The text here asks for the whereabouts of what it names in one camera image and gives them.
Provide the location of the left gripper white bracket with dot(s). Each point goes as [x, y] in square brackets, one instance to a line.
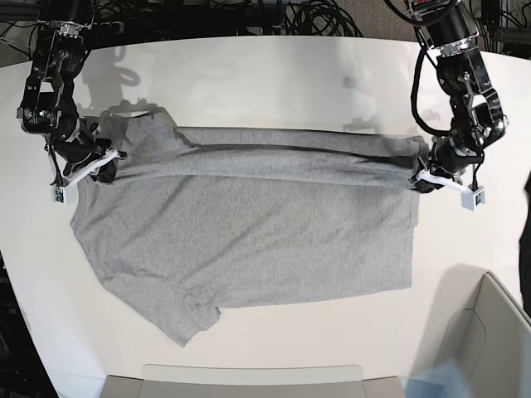
[443, 165]

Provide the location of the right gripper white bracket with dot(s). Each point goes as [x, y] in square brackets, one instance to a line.
[84, 158]

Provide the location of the grey T-shirt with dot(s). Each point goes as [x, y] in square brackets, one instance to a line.
[199, 219]

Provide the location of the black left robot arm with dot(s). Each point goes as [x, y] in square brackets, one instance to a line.
[477, 116]

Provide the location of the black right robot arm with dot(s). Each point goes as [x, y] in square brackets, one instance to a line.
[54, 83]

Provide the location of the dark object right edge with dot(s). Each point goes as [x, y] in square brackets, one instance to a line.
[525, 255]

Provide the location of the grey bin right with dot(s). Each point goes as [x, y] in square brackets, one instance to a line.
[491, 353]

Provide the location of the grey bin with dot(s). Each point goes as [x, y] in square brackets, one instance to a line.
[186, 381]
[491, 353]

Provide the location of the blue cloth corner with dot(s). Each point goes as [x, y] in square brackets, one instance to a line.
[439, 379]

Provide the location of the grey bin front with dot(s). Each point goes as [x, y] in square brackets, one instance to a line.
[186, 381]

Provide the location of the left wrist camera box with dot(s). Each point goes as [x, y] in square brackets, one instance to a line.
[470, 199]

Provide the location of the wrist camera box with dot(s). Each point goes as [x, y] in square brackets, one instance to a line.
[64, 195]
[470, 199]

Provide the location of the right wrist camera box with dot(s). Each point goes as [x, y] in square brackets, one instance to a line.
[64, 195]

